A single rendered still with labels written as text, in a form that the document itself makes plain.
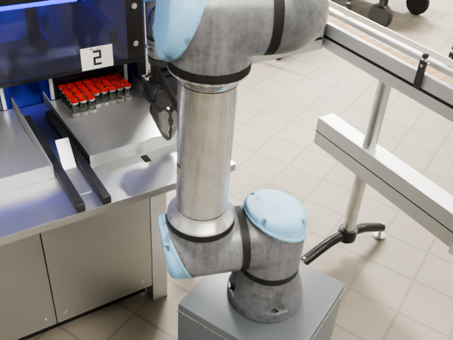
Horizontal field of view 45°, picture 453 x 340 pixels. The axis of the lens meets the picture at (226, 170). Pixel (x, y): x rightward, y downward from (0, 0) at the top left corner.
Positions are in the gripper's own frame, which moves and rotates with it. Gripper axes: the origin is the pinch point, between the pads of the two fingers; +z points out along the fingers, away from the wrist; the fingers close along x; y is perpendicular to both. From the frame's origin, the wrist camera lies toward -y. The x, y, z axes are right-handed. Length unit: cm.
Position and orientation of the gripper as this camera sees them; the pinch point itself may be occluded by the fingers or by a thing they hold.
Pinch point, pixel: (169, 136)
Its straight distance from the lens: 131.3
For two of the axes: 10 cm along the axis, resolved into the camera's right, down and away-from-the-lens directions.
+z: -0.5, 8.2, 5.7
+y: -5.3, -5.1, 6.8
